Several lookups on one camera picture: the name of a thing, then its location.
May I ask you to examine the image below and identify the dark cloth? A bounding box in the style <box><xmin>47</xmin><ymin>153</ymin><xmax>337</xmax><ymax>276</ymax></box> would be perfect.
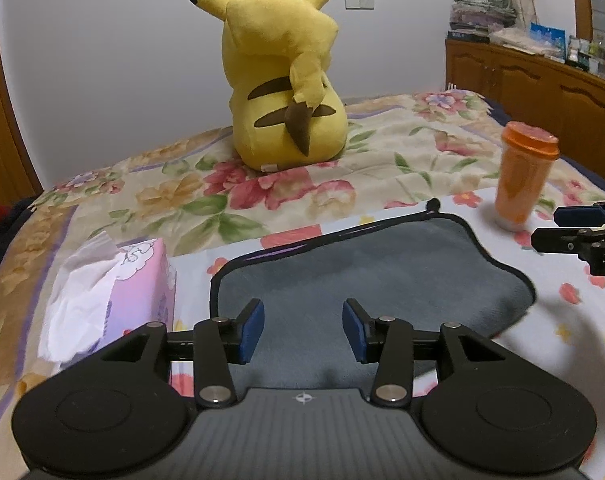
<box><xmin>0</xmin><ymin>198</ymin><xmax>36</xmax><ymax>286</ymax></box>

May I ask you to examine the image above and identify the wooden window frame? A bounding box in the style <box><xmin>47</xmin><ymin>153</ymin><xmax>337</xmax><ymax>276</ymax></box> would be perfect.
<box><xmin>569</xmin><ymin>0</ymin><xmax>594</xmax><ymax>43</ymax></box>

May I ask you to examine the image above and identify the blue printed packet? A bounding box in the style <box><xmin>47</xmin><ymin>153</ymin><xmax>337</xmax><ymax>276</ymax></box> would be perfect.
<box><xmin>529</xmin><ymin>21</ymin><xmax>568</xmax><ymax>62</ymax></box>

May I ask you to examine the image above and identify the pink tissue box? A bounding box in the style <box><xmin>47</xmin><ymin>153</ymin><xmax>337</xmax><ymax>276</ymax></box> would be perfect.
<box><xmin>37</xmin><ymin>231</ymin><xmax>178</xmax><ymax>367</ymax></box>

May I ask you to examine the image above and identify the grey towel with black edging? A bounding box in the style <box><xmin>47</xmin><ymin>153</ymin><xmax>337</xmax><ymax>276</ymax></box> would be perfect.
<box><xmin>209</xmin><ymin>198</ymin><xmax>539</xmax><ymax>392</ymax></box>

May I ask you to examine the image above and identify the wooden cabinet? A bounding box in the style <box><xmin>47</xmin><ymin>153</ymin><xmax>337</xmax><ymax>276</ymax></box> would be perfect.
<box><xmin>445</xmin><ymin>37</ymin><xmax>605</xmax><ymax>173</ymax></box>

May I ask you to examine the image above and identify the floral bed blanket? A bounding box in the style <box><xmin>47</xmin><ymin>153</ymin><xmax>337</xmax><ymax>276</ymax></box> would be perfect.
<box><xmin>0</xmin><ymin>89</ymin><xmax>601</xmax><ymax>480</ymax></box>

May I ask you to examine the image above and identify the group of small bottles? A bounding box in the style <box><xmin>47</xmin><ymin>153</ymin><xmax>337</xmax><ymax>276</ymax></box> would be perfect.
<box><xmin>565</xmin><ymin>34</ymin><xmax>605</xmax><ymax>80</ymax></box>

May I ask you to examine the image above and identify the orange lidded tumbler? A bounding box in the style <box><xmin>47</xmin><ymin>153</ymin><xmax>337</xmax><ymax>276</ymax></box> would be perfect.
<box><xmin>493</xmin><ymin>121</ymin><xmax>561</xmax><ymax>233</ymax></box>

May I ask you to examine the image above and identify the stack of folded cloths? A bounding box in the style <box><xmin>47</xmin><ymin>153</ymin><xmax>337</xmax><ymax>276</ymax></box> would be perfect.
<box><xmin>447</xmin><ymin>0</ymin><xmax>519</xmax><ymax>44</ymax></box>

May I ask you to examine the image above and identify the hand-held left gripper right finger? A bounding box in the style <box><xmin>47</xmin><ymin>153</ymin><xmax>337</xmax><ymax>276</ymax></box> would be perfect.
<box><xmin>343</xmin><ymin>297</ymin><xmax>507</xmax><ymax>407</ymax></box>

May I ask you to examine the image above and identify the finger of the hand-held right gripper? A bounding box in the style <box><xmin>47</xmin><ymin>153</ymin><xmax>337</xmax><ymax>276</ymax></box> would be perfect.
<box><xmin>531</xmin><ymin>225</ymin><xmax>605</xmax><ymax>261</ymax></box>
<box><xmin>553</xmin><ymin>201</ymin><xmax>605</xmax><ymax>228</ymax></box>

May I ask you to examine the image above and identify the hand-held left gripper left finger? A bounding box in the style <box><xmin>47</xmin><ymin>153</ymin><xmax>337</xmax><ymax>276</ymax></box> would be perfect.
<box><xmin>101</xmin><ymin>298</ymin><xmax>266</xmax><ymax>407</ymax></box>

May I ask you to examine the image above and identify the yellow plush toy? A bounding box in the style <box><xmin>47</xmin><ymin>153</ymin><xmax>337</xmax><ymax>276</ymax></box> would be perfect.
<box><xmin>183</xmin><ymin>0</ymin><xmax>349</xmax><ymax>172</ymax></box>

